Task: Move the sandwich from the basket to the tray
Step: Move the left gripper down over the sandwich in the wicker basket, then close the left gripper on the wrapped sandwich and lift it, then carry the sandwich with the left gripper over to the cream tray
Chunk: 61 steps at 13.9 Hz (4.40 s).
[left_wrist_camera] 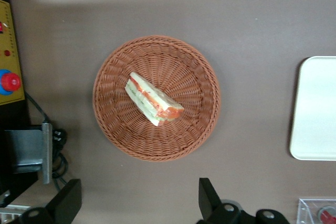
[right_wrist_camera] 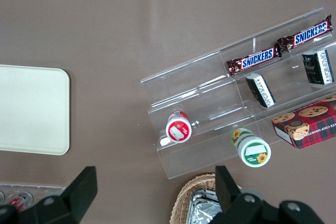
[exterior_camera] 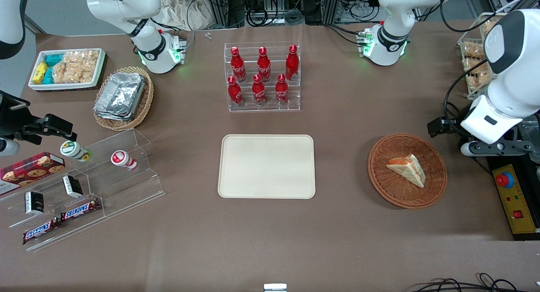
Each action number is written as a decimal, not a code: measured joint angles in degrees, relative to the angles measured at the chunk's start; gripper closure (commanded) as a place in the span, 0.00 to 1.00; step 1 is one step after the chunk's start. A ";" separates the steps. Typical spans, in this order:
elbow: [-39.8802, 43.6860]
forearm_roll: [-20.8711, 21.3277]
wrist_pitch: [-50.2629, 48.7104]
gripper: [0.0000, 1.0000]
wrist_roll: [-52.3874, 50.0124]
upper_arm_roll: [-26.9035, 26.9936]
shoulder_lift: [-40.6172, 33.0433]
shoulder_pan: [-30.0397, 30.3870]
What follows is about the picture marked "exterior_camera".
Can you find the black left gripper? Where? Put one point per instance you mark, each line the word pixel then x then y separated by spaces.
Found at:
pixel 452 126

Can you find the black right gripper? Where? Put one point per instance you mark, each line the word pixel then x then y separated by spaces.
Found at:
pixel 12 121

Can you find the triangular sandwich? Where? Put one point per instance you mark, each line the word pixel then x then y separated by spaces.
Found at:
pixel 407 168

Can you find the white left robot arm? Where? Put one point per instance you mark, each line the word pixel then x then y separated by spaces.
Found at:
pixel 510 72

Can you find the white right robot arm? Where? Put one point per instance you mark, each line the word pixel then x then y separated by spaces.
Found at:
pixel 147 39

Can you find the white rectangular snack tray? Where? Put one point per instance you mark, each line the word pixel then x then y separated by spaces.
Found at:
pixel 67 86

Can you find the brown round wicker basket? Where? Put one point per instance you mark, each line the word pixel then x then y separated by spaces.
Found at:
pixel 392 190

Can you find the light oval wicker basket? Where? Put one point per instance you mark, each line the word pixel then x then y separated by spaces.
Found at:
pixel 145 102

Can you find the beige plastic tray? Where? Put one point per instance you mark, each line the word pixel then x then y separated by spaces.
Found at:
pixel 265 165

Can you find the green label yogurt bottle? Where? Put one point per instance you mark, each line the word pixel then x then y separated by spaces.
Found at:
pixel 74 150

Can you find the red plaid cookie box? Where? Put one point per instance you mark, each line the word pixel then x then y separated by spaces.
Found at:
pixel 31 170

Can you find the teal snack pack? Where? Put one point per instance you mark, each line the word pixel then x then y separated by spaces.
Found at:
pixel 48 76
pixel 54 59

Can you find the small black white box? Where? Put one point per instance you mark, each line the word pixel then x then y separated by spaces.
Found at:
pixel 72 186
pixel 34 202

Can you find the clear fried snack bag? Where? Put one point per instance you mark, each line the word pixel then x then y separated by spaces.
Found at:
pixel 489 28
pixel 473 50
pixel 479 82
pixel 476 66

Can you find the yellow snack pack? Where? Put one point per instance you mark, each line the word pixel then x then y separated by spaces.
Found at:
pixel 40 72

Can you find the clear rice cracker bag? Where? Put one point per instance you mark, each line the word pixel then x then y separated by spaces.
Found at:
pixel 76 66

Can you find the stacked aluminium foil trays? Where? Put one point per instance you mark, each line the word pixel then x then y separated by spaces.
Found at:
pixel 120 95

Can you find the red label yogurt bottle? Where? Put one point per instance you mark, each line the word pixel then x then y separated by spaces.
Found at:
pixel 123 159

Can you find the Snickers chocolate bar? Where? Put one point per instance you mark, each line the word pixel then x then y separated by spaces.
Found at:
pixel 41 231
pixel 80 210

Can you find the clear acrylic stepped shelf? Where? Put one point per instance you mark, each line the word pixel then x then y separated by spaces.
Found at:
pixel 122 186

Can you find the black machine with metal pan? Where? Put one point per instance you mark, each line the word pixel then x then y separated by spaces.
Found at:
pixel 527 131

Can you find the yellow emergency stop control box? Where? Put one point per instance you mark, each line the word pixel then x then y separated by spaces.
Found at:
pixel 517 199

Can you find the red cola bottle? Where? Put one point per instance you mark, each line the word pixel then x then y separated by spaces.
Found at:
pixel 258 91
pixel 263 66
pixel 235 93
pixel 292 64
pixel 281 90
pixel 238 66

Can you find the beige cloth bag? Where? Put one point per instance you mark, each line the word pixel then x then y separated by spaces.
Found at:
pixel 179 11

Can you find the clear acrylic bottle rack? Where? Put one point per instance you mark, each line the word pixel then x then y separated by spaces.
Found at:
pixel 261 109

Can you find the small silver white device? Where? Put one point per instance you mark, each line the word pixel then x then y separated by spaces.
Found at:
pixel 275 287

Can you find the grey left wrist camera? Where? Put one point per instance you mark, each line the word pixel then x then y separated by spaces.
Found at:
pixel 498 147

